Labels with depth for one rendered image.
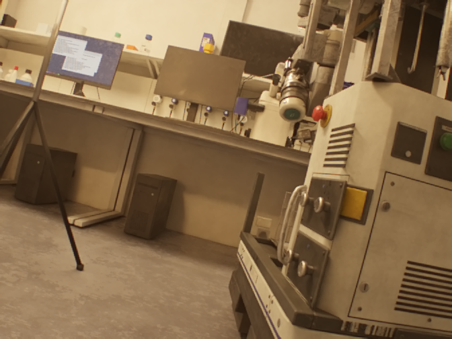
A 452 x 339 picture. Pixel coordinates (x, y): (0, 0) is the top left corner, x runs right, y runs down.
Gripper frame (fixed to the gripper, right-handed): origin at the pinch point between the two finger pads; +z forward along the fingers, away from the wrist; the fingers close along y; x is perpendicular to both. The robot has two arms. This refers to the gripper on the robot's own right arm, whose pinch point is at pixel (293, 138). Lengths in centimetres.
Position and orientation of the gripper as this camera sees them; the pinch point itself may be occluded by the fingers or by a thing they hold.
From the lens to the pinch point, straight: 213.8
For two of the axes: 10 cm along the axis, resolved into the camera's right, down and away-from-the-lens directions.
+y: 4.3, 1.3, 8.9
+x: -0.7, -9.8, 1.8
